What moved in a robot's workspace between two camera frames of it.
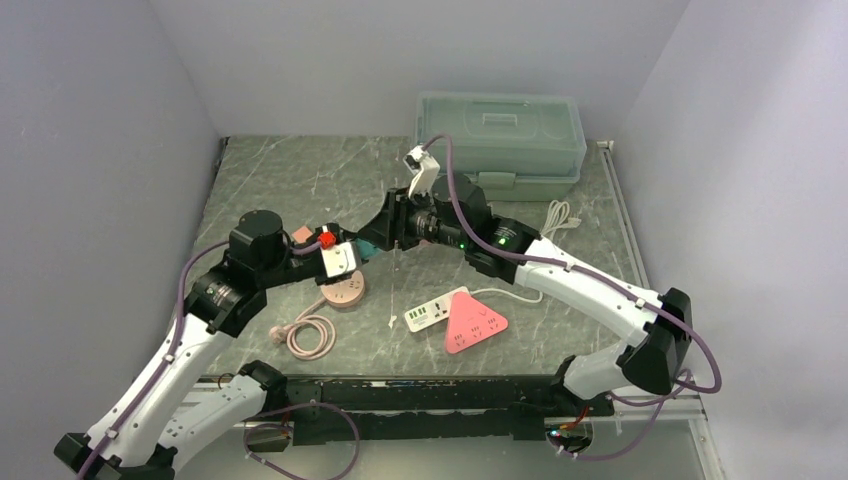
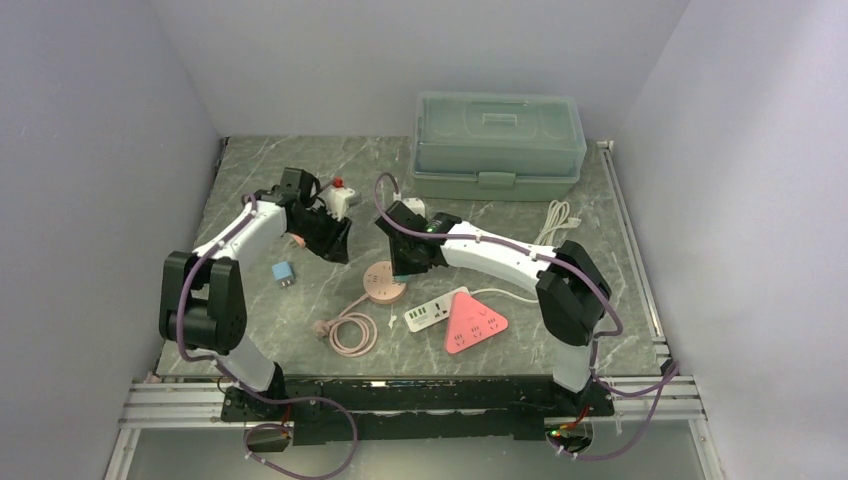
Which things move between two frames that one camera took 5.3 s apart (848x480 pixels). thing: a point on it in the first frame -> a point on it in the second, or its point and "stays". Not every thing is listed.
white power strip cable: (558, 218) stays
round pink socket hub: (344, 294) -> (380, 285)
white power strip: (432, 312) stays
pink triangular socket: (471, 323) stays
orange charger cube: (302, 234) stays
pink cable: (280, 335) -> (323, 329)
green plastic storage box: (523, 147) stays
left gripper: (329, 280) -> (336, 246)
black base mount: (397, 410) stays
